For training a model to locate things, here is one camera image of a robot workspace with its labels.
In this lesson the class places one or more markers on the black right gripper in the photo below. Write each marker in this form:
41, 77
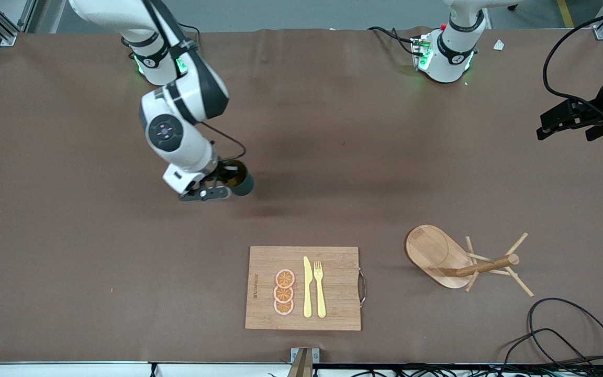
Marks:
226, 173

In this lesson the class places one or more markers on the dark teal cup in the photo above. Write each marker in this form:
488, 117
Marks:
244, 187

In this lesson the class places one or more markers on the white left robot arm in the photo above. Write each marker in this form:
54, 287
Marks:
448, 57

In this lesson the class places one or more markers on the wooden cup rack with pegs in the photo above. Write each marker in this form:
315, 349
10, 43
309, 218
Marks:
430, 248

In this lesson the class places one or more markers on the brown table cover mat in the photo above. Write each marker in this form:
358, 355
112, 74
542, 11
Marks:
123, 235

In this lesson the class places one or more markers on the white paper scrap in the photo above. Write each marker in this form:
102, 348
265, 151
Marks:
499, 45

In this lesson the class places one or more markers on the orange slice toy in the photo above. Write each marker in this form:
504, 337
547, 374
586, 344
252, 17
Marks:
283, 308
285, 278
283, 294

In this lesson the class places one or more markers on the yellow plastic knife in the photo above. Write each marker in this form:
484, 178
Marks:
307, 293

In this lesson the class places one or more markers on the yellow plastic fork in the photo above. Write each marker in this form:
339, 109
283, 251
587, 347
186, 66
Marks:
320, 298

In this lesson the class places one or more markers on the bamboo cutting board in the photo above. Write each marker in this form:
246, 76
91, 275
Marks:
333, 288

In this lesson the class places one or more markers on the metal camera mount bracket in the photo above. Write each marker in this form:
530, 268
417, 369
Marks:
295, 356

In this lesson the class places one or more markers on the aluminium table edge rail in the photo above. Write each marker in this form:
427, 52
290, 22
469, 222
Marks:
45, 363

